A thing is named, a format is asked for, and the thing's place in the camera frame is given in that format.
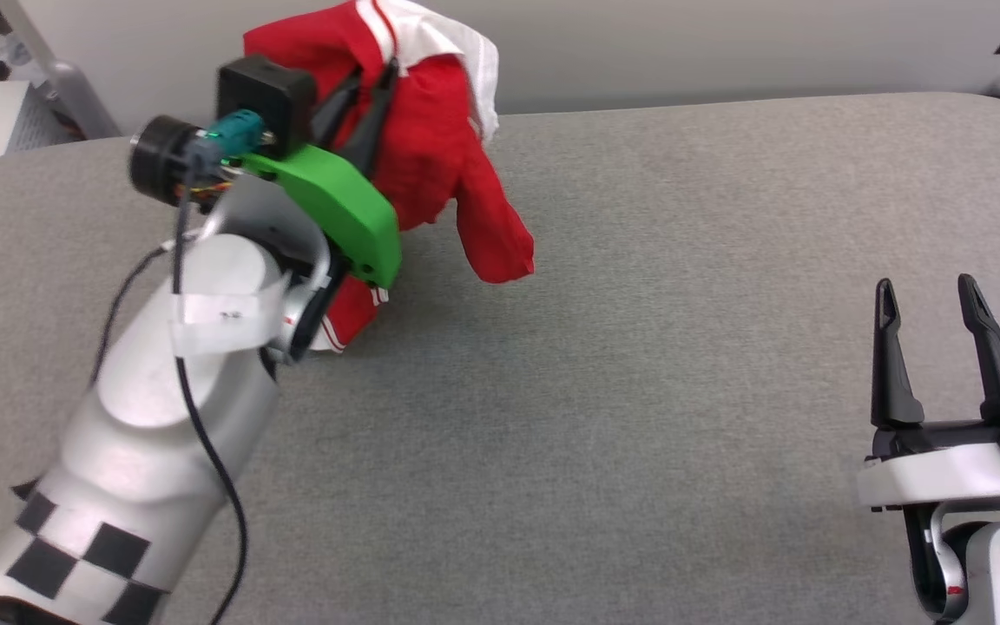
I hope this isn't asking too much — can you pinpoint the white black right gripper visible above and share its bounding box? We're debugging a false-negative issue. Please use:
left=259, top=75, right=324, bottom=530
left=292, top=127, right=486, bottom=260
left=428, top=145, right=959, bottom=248
left=856, top=273, right=1000, bottom=511

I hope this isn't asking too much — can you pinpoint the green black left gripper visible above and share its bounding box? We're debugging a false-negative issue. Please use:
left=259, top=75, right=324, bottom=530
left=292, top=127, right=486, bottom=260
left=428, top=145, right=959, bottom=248
left=129, top=61, right=403, bottom=289

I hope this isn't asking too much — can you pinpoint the red garment with white trim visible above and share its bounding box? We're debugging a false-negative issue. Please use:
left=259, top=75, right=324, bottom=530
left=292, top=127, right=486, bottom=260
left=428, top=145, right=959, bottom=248
left=242, top=0, right=536, bottom=352

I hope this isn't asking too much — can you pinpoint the grey metal stand leg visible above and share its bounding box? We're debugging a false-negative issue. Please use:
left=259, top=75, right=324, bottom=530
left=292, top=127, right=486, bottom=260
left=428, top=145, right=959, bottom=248
left=0, top=0, right=123, bottom=140

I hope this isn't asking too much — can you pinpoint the thin black cable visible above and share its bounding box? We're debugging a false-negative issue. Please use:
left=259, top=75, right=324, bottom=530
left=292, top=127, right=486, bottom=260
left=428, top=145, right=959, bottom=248
left=90, top=243, right=180, bottom=387

